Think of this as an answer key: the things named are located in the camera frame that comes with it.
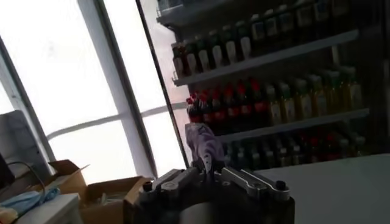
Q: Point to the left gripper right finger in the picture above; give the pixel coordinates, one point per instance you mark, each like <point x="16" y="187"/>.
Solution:
<point x="256" y="185"/>

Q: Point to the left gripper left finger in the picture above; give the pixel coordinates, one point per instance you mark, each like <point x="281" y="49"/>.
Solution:
<point x="173" y="181"/>

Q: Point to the purple t-shirt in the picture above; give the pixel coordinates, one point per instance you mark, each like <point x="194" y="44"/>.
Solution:
<point x="204" y="143"/>

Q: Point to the cola bottle red cap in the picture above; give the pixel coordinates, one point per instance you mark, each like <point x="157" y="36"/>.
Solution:
<point x="217" y="112"/>
<point x="192" y="111"/>
<point x="256" y="105"/>
<point x="242" y="108"/>
<point x="204" y="112"/>
<point x="229" y="109"/>

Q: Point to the open cardboard box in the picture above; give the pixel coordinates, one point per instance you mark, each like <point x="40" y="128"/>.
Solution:
<point x="103" y="210"/>

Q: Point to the yellow drink bottle white label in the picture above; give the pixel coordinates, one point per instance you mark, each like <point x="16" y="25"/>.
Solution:
<point x="335" y="97"/>
<point x="318" y="102"/>
<point x="353" y="94"/>
<point x="287" y="108"/>
<point x="303" y="105"/>
<point x="272" y="109"/>

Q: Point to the dark metal pole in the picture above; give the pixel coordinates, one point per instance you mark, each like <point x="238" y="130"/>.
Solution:
<point x="161" y="77"/>

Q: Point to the grey window mullion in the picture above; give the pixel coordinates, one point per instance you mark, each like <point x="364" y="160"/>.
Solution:
<point x="119" y="91"/>

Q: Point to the dark bottle tall white label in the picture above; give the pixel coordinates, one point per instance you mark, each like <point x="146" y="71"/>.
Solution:
<point x="191" y="61"/>

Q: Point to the dark bottle green neck label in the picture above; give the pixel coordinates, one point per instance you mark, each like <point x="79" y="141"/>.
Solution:
<point x="245" y="45"/>
<point x="217" y="53"/>
<point x="230" y="48"/>
<point x="203" y="58"/>

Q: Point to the grey metal drinks shelf unit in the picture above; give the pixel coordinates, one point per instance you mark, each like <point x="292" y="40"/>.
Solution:
<point x="274" y="56"/>

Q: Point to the blue plastic bag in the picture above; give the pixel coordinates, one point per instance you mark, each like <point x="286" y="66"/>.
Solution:
<point x="27" y="201"/>

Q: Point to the dark bottle black white label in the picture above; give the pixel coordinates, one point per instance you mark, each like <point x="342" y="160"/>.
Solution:
<point x="271" y="27"/>
<point x="304" y="18"/>
<point x="321" y="12"/>
<point x="286" y="22"/>
<point x="258" y="30"/>

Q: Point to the grey flat panel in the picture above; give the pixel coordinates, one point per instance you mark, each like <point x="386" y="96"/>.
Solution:
<point x="18" y="137"/>

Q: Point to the black device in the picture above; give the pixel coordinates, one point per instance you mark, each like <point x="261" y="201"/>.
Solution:
<point x="5" y="173"/>

